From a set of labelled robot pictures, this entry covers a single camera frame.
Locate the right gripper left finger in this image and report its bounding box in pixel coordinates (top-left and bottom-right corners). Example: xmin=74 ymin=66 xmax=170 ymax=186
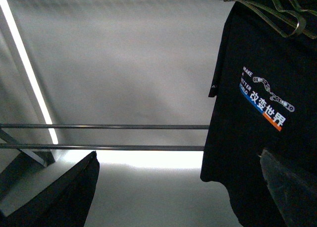
xmin=0 ymin=151 xmax=100 ymax=227

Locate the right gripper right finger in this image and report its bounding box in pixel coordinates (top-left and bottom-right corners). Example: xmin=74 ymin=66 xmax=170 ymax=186
xmin=260 ymin=149 xmax=317 ymax=227

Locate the black printed t-shirt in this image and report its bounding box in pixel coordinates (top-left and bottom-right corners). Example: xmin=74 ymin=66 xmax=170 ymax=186
xmin=200 ymin=2 xmax=317 ymax=227

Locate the metal clothes hanger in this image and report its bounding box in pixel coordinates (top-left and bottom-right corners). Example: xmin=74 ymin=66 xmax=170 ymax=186
xmin=221 ymin=0 xmax=317 ymax=40

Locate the metal drying rack frame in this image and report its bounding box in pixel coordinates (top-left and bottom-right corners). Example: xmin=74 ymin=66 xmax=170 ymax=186
xmin=0 ymin=123 xmax=208 ymax=169

